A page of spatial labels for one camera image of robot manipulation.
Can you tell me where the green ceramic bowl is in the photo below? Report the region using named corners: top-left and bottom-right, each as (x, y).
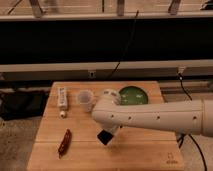
top-left (119, 86), bottom-right (149, 105)

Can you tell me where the white toothpaste tube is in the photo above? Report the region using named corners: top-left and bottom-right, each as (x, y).
top-left (57, 87), bottom-right (68, 118)

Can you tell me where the black hanging cable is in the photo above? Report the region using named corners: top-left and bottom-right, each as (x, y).
top-left (110, 9), bottom-right (140, 77)

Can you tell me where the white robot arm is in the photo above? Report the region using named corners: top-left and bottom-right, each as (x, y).
top-left (92, 89), bottom-right (213, 137)

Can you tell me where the translucent plastic cup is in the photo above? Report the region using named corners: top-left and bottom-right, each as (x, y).
top-left (76, 90), bottom-right (94, 112)

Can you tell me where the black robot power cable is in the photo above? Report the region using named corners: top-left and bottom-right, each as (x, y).
top-left (175, 73), bottom-right (208, 171)

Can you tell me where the red chili pepper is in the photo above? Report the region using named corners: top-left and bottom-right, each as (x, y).
top-left (58, 129), bottom-right (72, 157)

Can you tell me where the black rectangular eraser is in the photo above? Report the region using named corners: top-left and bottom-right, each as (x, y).
top-left (97, 130), bottom-right (113, 145)

